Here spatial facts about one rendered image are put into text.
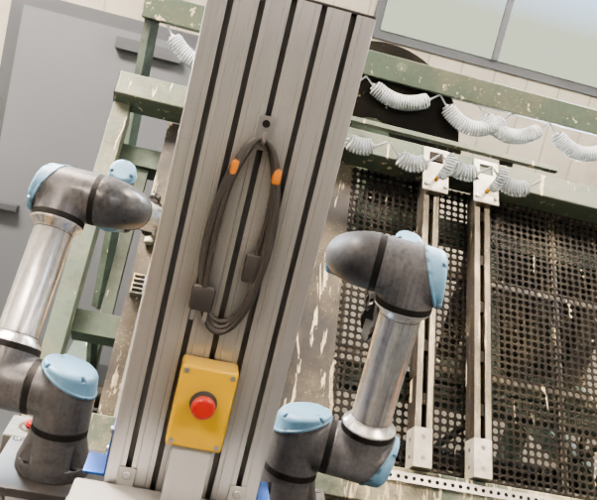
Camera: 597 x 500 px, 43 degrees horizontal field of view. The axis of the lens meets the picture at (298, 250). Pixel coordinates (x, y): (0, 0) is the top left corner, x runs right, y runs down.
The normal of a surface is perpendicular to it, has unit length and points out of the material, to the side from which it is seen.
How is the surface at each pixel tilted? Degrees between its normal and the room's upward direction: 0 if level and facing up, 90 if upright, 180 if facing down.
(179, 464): 90
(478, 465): 51
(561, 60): 90
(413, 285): 98
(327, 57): 90
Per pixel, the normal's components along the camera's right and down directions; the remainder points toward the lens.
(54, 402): -0.04, 0.16
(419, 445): 0.24, -0.45
